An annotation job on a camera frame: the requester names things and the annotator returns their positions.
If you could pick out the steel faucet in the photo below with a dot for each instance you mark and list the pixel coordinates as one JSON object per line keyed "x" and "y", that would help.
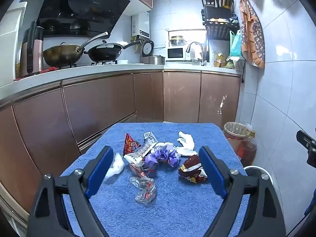
{"x": 196, "y": 44}

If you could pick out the white bowl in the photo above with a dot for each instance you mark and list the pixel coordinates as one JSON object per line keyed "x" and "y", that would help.
{"x": 122, "y": 62}

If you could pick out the white appliance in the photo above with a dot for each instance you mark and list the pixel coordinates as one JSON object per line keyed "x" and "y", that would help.
{"x": 9, "y": 42}

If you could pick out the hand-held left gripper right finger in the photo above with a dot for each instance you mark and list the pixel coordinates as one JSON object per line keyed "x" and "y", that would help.
{"x": 212, "y": 175}

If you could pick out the clear plastic wrapper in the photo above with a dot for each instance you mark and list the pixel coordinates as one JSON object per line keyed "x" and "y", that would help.
{"x": 145, "y": 190}

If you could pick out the cooking oil bottle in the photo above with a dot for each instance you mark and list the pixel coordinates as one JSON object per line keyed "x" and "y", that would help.
{"x": 246, "y": 150}

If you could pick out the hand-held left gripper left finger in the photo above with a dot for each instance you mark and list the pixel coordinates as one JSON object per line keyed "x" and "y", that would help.
{"x": 98, "y": 172}

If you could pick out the black dish rack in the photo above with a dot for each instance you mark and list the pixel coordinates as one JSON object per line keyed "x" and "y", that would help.
{"x": 218, "y": 27}

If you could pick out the white round bin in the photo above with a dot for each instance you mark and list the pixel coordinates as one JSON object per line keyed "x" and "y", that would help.
{"x": 254, "y": 170}

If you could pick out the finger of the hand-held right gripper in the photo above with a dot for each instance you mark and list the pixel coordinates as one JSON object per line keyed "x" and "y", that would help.
{"x": 306, "y": 142}

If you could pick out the green plastic bag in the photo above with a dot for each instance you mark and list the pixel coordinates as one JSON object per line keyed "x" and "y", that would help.
{"x": 235, "y": 44}

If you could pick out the pot with glass lid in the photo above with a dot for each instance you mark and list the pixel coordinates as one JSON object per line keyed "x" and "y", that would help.
{"x": 177, "y": 41}

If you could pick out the white water heater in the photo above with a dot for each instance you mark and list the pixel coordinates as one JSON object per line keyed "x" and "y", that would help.
{"x": 140, "y": 24}

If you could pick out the purple wrapper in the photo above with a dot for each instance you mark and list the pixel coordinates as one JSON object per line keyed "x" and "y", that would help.
{"x": 158, "y": 158}

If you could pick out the dark red snack packet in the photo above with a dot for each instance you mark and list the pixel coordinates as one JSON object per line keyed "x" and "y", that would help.
{"x": 191, "y": 169}

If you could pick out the beige wastebasket with liner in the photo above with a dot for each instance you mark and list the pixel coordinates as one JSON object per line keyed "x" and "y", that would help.
{"x": 234, "y": 130}

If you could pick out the pink tall appliance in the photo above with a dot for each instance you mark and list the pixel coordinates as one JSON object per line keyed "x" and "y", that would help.
{"x": 30, "y": 51}

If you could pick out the white printed wrapper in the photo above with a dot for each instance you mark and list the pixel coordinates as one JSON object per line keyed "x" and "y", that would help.
{"x": 143, "y": 151}

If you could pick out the red flat board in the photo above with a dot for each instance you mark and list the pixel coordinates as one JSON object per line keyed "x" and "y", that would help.
{"x": 37, "y": 72}

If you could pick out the green vegetables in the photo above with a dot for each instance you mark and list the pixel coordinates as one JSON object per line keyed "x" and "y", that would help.
{"x": 230, "y": 65}

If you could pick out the gas stove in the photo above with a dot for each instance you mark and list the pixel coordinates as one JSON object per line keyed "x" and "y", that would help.
{"x": 98, "y": 63}

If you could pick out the white plastic scrap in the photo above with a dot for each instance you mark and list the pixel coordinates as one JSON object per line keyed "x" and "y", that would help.
{"x": 116, "y": 166}

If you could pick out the yellow bottle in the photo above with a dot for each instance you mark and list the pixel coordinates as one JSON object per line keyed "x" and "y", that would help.
{"x": 219, "y": 60}

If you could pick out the black frying pan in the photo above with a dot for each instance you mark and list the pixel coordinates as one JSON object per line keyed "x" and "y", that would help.
{"x": 103, "y": 53}

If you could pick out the open rice cooker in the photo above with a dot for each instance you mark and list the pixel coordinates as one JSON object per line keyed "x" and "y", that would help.
{"x": 154, "y": 59}

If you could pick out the floral apron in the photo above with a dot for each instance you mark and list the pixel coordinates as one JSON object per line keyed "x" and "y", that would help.
{"x": 254, "y": 37}

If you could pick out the white microwave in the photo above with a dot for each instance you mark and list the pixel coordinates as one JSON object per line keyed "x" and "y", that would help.
{"x": 175, "y": 53}

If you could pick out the copper kitchen cabinets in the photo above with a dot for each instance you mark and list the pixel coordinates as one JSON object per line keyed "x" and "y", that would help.
{"x": 103, "y": 103}

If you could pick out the white tissue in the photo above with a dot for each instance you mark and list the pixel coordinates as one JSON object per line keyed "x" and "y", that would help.
{"x": 187, "y": 139}
{"x": 185, "y": 151}

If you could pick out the red triangular snack wrapper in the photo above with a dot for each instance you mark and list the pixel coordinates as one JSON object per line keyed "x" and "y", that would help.
{"x": 130, "y": 144}

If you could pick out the blue terry towel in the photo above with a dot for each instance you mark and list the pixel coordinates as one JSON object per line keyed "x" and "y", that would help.
{"x": 170, "y": 207}

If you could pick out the black range hood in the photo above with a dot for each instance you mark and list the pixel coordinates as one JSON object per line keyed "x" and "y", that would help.
{"x": 86, "y": 7}

